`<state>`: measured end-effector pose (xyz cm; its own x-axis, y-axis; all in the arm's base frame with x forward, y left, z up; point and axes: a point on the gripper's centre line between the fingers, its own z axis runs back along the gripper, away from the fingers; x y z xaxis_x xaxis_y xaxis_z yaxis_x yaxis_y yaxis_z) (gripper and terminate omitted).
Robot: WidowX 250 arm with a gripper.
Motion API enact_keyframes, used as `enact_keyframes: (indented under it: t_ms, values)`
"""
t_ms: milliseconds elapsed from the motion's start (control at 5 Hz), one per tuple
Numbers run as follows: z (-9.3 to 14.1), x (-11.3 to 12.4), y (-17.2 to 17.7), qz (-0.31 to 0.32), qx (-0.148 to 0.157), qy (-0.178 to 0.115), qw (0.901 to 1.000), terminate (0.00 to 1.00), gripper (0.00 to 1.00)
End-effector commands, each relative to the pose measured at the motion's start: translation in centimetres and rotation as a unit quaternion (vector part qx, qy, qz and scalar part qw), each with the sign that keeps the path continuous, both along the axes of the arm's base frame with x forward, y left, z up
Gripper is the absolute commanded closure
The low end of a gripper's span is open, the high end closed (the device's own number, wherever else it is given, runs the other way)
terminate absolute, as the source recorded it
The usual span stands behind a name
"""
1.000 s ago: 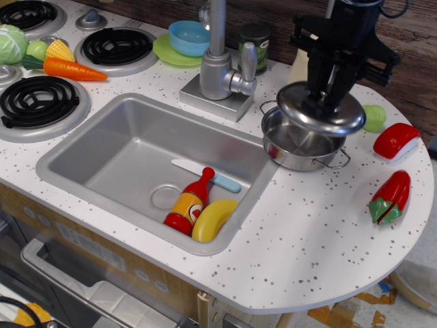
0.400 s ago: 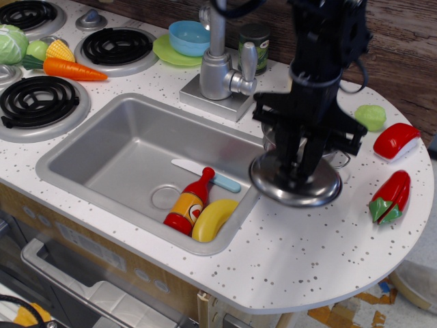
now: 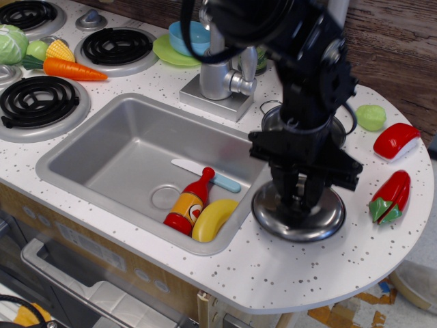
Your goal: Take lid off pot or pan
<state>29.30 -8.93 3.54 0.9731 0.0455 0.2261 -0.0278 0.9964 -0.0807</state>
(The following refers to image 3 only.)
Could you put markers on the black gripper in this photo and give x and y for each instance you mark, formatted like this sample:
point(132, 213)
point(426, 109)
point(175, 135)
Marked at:
point(291, 152)

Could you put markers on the steel pot lid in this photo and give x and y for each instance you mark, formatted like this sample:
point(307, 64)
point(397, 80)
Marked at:
point(293, 222)

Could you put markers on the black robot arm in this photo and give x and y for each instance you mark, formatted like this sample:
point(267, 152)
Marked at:
point(309, 51)

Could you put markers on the small steel pot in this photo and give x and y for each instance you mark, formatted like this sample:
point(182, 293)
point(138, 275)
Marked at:
point(272, 122)

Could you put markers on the red pepper toy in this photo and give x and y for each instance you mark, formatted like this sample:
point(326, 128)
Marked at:
point(390, 200)

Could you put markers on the light green lettuce toy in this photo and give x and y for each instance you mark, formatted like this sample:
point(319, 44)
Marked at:
point(371, 117)

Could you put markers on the red white sushi toy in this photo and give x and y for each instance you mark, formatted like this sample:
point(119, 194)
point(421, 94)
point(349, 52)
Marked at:
point(396, 141)

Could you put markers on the yellow banana toy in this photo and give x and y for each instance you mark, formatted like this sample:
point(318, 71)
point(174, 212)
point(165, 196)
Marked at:
point(212, 218)

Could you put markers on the silver toy faucet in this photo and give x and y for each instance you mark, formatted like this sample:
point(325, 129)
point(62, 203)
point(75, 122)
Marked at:
point(221, 90)

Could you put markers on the red ketchup bottle toy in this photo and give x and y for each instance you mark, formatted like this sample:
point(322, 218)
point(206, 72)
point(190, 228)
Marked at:
point(190, 203)

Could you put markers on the blue plastic bowl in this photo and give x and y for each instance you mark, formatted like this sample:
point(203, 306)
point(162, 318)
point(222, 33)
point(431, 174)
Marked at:
point(199, 37)

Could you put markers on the white vertical pole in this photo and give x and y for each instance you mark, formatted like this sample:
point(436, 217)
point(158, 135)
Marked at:
point(338, 9)

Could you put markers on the silver sink basin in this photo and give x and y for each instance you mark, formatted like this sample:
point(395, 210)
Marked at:
point(121, 159)

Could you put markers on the green plastic plate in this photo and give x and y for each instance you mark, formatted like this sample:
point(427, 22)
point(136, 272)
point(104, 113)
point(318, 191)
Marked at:
point(164, 51)

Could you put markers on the back right black burner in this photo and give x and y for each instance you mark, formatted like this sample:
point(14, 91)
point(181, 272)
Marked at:
point(115, 47)

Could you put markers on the black burner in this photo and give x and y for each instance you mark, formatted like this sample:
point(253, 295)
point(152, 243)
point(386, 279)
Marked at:
point(115, 47)
point(37, 102)
point(28, 15)

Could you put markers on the silver stove knob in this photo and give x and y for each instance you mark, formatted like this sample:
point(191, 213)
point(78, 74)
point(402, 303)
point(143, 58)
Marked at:
point(91, 21)

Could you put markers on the orange carrot toy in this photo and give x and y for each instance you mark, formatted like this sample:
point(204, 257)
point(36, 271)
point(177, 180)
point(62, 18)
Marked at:
point(57, 67)

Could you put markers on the yellow corn toy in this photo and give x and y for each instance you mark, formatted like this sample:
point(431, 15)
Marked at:
point(58, 49)

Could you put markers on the front left black burner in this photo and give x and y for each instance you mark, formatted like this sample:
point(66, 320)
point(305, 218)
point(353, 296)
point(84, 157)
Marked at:
point(37, 102)

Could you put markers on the small green ball toy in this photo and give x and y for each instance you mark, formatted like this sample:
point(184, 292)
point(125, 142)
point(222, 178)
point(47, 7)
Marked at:
point(37, 49)

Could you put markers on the green cabbage toy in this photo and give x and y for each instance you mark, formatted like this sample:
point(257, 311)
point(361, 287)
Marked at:
point(14, 43)

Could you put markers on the back left black burner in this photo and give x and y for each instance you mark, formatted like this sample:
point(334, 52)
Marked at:
point(28, 15)

